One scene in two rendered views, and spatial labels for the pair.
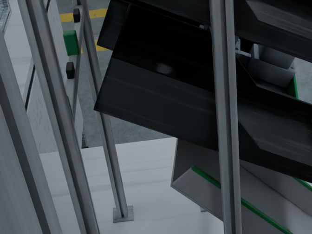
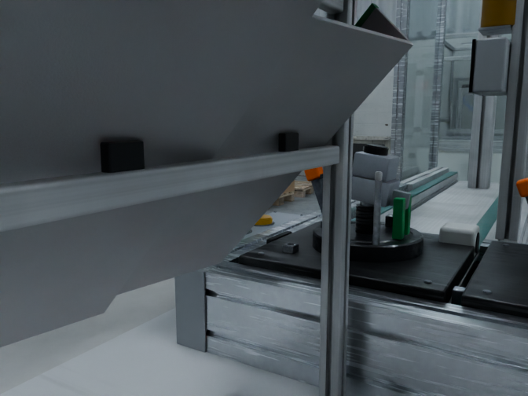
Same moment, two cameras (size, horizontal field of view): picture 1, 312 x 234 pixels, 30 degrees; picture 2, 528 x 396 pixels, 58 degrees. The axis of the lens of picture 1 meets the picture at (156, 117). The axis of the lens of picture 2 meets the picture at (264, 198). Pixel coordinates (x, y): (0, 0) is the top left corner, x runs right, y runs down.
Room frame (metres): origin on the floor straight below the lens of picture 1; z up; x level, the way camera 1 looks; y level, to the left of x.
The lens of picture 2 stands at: (0.87, 0.08, 1.13)
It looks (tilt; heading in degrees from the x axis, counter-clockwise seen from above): 9 degrees down; 210
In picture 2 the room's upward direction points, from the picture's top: straight up
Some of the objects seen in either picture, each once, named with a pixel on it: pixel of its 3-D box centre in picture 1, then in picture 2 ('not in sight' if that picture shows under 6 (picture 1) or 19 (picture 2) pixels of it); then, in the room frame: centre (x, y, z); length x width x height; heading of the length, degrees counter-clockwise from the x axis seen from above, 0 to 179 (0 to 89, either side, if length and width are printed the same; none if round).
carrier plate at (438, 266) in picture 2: not in sight; (366, 253); (0.29, -0.11, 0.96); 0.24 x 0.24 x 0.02; 89
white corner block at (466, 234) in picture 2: not in sight; (459, 240); (0.19, -0.01, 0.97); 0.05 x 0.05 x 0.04; 89
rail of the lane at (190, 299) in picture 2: not in sight; (338, 231); (0.01, -0.26, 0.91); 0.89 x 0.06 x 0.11; 179
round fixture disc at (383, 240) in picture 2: not in sight; (366, 239); (0.29, -0.11, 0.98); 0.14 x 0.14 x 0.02
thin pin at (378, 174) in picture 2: not in sight; (377, 208); (0.34, -0.08, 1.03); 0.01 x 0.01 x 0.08
